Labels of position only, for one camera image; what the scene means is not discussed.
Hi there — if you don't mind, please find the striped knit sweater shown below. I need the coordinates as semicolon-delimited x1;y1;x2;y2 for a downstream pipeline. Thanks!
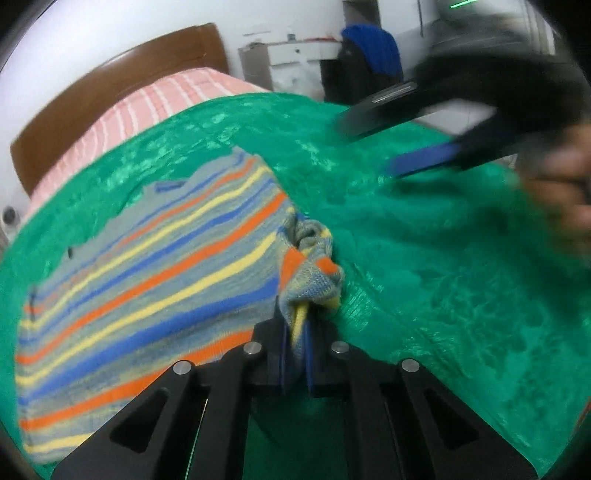
15;149;344;464

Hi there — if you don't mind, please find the right hand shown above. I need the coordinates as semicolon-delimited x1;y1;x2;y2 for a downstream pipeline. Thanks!
518;123;590;255

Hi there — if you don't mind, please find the blue garment on chair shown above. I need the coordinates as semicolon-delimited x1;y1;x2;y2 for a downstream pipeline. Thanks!
341;24;403;77

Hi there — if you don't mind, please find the white desk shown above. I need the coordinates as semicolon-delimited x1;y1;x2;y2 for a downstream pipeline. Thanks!
238;39;341;101

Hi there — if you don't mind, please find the green velvet blanket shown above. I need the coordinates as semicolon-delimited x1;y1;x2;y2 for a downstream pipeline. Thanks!
1;94;590;473

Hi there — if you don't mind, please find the brown wooden headboard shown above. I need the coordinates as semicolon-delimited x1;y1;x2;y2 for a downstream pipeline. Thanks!
10;23;229;195

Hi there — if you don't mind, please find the pink striped bed cover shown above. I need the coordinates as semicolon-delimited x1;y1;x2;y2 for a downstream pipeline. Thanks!
23;68;265;221

